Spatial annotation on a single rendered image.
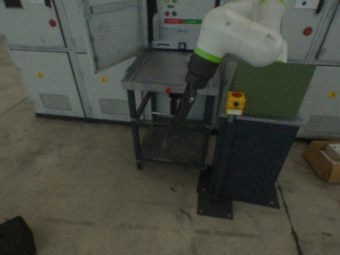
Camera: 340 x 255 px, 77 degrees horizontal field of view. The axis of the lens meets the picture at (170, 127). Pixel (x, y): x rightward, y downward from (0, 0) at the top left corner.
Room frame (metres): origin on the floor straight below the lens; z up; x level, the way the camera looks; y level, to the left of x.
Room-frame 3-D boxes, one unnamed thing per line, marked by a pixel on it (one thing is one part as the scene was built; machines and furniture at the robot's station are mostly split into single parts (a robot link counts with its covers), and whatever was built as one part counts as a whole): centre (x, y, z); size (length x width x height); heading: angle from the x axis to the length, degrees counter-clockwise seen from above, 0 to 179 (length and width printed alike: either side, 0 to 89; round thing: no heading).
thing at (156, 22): (1.90, 0.11, 1.04); 0.08 x 0.05 x 0.17; 171
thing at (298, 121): (1.14, -0.54, 0.74); 0.45 x 0.33 x 0.02; 77
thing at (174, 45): (1.95, -0.11, 0.89); 0.54 x 0.05 x 0.06; 81
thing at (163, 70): (1.55, -0.05, 0.82); 0.68 x 0.62 x 0.06; 171
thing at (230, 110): (0.97, -0.34, 0.85); 0.08 x 0.08 x 0.10; 81
